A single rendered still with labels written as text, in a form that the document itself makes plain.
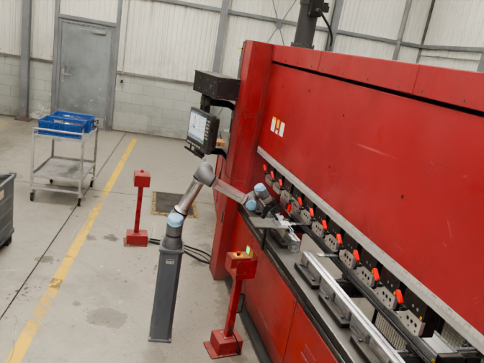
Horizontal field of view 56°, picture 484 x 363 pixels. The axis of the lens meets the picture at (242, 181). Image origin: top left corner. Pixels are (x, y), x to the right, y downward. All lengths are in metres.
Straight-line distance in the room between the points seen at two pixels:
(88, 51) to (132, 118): 1.62
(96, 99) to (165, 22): 2.17
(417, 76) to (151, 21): 8.34
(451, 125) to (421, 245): 0.53
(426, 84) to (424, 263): 0.78
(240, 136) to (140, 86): 6.33
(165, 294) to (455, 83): 2.43
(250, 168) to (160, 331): 1.63
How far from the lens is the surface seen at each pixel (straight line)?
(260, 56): 4.09
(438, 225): 2.09
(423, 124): 2.21
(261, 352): 3.75
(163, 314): 3.62
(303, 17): 3.88
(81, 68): 10.42
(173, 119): 10.34
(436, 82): 2.17
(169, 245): 3.36
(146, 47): 10.23
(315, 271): 3.06
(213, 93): 4.20
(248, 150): 4.20
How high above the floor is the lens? 2.25
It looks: 16 degrees down
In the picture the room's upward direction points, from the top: 10 degrees clockwise
